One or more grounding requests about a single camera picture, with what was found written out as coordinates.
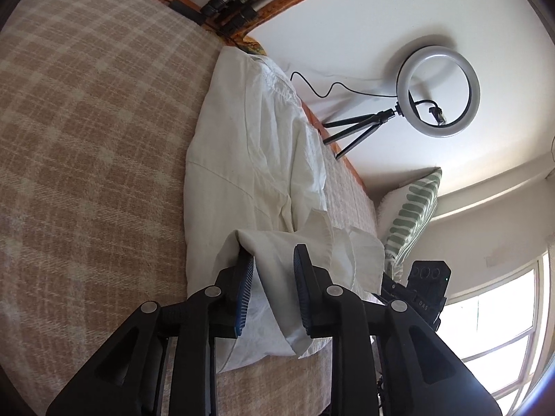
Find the silver tripod stand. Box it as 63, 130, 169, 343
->
202, 0, 335, 38

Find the small black tripod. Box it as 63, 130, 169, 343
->
321, 103, 405, 159

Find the white ring light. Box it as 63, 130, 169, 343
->
396, 45, 481, 139

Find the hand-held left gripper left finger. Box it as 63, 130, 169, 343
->
45, 253, 256, 416

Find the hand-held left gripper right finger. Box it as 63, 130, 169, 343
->
292, 244, 504, 416

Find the black ring light cable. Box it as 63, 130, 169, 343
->
290, 71, 398, 100

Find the beige checked blanket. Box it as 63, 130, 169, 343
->
0, 0, 391, 416

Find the green striped white pillow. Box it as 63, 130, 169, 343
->
376, 167, 443, 279

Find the white framed window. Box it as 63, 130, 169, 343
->
434, 249, 555, 416

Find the white long-sleeved shirt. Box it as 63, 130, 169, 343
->
183, 45, 386, 373

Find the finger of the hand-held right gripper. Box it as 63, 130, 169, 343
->
377, 271, 411, 303

